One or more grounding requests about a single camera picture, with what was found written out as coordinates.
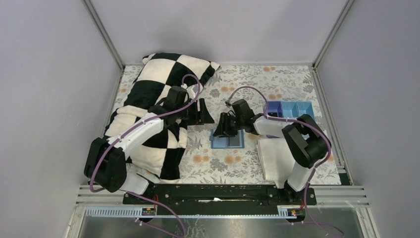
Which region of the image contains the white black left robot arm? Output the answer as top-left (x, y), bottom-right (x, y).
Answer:
top-left (84, 83), bottom-right (202, 195)

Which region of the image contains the blue three-compartment tray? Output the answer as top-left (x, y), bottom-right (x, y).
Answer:
top-left (266, 101), bottom-right (316, 120)

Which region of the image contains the blue card holder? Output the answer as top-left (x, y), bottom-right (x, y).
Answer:
top-left (210, 129), bottom-right (245, 149)

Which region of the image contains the black white checkered pillow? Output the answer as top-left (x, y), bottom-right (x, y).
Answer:
top-left (104, 53), bottom-right (220, 183)

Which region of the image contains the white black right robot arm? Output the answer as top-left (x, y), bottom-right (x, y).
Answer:
top-left (213, 99), bottom-right (331, 192)

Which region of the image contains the white folded towel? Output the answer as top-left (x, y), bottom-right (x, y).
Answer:
top-left (257, 138), bottom-right (296, 189)

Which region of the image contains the aluminium frame rail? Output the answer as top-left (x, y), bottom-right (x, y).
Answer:
top-left (76, 184), bottom-right (377, 238)

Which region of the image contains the light grey credit card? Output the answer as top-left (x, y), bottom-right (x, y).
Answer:
top-left (227, 135), bottom-right (242, 147)

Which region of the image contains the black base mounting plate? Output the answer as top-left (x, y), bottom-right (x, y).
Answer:
top-left (143, 184), bottom-right (317, 216)

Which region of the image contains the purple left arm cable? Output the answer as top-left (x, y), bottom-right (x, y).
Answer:
top-left (89, 73), bottom-right (202, 238)

